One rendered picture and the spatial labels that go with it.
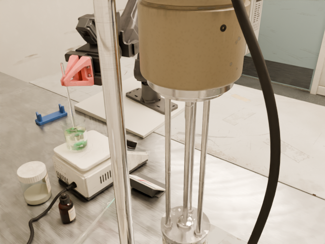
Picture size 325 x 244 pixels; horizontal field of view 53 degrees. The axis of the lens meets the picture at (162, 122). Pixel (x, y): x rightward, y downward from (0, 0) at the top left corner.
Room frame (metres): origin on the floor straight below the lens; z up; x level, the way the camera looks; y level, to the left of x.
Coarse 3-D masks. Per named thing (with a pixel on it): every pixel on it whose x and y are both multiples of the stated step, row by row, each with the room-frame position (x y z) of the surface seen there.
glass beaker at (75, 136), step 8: (64, 120) 0.64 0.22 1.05; (80, 120) 0.65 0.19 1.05; (64, 128) 0.61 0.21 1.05; (72, 128) 0.60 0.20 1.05; (80, 128) 0.61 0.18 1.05; (64, 136) 0.61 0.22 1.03; (72, 136) 0.60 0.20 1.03; (80, 136) 0.61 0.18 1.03; (72, 144) 0.60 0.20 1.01; (80, 144) 0.61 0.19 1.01; (88, 144) 0.63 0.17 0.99
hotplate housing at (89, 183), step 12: (132, 156) 0.64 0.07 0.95; (144, 156) 0.67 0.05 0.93; (60, 168) 0.60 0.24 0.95; (72, 168) 0.57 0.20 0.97; (96, 168) 0.57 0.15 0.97; (108, 168) 0.59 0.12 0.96; (132, 168) 0.64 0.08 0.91; (72, 180) 0.57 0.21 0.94; (84, 180) 0.54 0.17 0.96; (96, 180) 0.56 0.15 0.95; (108, 180) 0.58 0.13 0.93; (84, 192) 0.54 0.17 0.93; (96, 192) 0.56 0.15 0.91
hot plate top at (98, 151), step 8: (88, 136) 0.68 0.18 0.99; (96, 136) 0.68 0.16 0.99; (104, 136) 0.68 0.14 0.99; (64, 144) 0.64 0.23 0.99; (96, 144) 0.64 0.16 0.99; (104, 144) 0.64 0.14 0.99; (56, 152) 0.61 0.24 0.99; (64, 152) 0.61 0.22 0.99; (72, 152) 0.61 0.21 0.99; (80, 152) 0.61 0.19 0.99; (88, 152) 0.61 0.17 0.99; (96, 152) 0.61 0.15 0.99; (104, 152) 0.61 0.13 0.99; (72, 160) 0.58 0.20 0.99; (80, 160) 0.58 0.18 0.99; (88, 160) 0.58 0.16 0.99; (96, 160) 0.58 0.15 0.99; (80, 168) 0.55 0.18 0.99; (88, 168) 0.55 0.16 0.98
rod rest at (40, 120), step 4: (60, 104) 0.96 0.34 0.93; (60, 108) 0.96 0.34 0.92; (36, 112) 0.91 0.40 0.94; (56, 112) 0.95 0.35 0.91; (60, 112) 0.95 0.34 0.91; (64, 112) 0.95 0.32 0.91; (36, 116) 0.91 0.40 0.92; (40, 116) 0.89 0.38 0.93; (44, 116) 0.93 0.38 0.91; (48, 116) 0.93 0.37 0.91; (52, 116) 0.93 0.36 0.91; (56, 116) 0.93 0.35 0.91; (60, 116) 0.93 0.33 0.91; (36, 120) 0.90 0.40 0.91; (40, 120) 0.89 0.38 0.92; (44, 120) 0.90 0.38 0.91; (48, 120) 0.90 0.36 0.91; (52, 120) 0.91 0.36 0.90; (40, 124) 0.88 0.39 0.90
